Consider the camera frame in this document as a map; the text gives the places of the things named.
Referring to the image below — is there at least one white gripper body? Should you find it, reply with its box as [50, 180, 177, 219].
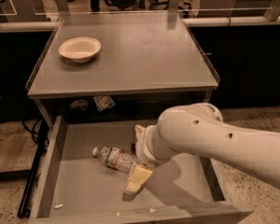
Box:
[135, 125, 172, 167]

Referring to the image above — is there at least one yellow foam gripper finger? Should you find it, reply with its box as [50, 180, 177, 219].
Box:
[124, 164, 153, 194]
[134, 124, 147, 141]

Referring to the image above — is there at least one clear plastic water bottle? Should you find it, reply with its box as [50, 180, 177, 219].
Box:
[92, 147, 138, 174]

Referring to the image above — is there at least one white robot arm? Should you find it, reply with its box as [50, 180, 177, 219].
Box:
[134, 103, 280, 189]

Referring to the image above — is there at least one open grey top drawer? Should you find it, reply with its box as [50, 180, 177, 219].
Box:
[28, 116, 253, 224]

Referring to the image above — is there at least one white tag label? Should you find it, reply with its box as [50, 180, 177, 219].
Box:
[93, 95, 115, 111]

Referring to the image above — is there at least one grey metal cabinet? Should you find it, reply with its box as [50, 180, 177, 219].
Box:
[27, 11, 219, 125]

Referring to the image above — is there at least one small white scrap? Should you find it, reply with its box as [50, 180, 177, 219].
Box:
[54, 203, 63, 209]

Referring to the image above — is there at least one white paper bowl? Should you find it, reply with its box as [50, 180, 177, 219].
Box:
[58, 37, 102, 63]

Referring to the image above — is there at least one black cable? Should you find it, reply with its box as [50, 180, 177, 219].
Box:
[21, 119, 49, 147]

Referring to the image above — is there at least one black floor rail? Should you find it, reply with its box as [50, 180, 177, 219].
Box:
[17, 119, 49, 218]

